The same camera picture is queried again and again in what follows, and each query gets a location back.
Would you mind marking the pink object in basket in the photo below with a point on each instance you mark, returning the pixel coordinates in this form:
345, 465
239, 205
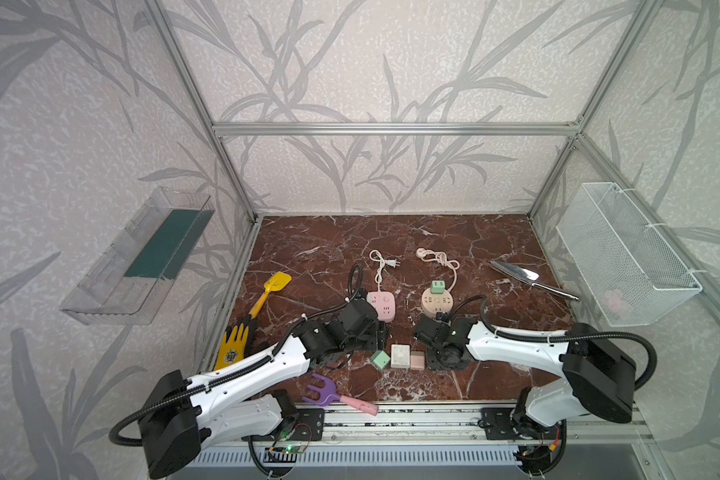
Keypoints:
615, 302

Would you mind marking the purple pink garden fork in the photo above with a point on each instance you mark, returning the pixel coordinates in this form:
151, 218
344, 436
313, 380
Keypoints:
327, 394

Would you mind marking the clear plastic wall bin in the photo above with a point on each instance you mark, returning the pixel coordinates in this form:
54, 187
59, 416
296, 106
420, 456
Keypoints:
134, 275

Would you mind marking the green USB charger plug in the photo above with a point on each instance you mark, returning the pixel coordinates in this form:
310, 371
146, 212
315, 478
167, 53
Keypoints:
438, 287

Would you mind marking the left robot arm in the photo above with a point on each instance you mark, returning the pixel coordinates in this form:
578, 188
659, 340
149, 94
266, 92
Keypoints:
183, 416

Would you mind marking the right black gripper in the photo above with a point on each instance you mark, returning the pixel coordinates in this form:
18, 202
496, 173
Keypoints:
430, 346

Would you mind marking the aluminium frame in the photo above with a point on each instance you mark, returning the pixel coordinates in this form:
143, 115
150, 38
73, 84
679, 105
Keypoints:
633, 85

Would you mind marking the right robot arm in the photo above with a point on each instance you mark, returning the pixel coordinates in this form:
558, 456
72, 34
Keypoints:
596, 372

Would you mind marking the yellow toy shovel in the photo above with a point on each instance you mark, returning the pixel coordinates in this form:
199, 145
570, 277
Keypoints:
277, 282

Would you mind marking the pink charger plug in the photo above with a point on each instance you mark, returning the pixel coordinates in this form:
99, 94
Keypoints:
417, 360

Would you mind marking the light green charger plug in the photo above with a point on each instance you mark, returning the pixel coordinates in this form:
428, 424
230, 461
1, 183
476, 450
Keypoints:
380, 360

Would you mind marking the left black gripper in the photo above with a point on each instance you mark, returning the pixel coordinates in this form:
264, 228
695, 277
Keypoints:
366, 335

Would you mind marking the white USB charger plug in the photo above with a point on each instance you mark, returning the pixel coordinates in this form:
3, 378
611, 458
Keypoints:
400, 356

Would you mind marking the yellow black garden rake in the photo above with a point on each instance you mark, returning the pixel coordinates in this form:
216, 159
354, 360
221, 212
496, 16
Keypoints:
235, 343

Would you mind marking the pink square power strip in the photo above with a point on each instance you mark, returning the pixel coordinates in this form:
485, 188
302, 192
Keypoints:
383, 301

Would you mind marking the white wire mesh basket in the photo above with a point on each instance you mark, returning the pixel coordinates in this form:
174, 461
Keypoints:
615, 246

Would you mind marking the beige round power strip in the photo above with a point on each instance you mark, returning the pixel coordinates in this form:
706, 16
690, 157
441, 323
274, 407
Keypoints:
432, 305

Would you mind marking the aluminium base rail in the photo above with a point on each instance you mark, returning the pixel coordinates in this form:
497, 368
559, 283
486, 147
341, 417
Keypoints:
418, 434

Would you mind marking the silver metal garden trowel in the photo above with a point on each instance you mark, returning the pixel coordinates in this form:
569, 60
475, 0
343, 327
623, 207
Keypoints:
530, 278

